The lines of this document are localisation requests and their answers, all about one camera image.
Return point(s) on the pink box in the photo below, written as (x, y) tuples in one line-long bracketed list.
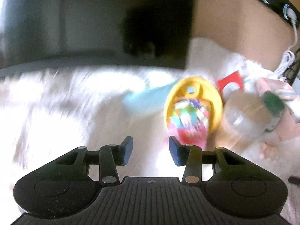
[(288, 126)]

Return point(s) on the red and white card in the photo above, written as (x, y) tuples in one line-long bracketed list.
[(228, 79)]

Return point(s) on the clear bottle with green cap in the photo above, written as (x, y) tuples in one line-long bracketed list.
[(241, 117)]

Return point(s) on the white plug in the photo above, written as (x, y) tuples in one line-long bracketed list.
[(291, 16)]

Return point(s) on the dark panel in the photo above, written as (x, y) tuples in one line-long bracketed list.
[(93, 16)]

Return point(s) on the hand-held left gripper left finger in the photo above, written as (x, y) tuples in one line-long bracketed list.
[(126, 150)]

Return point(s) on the light blue packet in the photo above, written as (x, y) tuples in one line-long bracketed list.
[(145, 98)]

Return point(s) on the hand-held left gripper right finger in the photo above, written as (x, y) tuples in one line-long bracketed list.
[(174, 152)]

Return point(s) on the white lace cloth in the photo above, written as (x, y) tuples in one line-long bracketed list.
[(70, 112)]

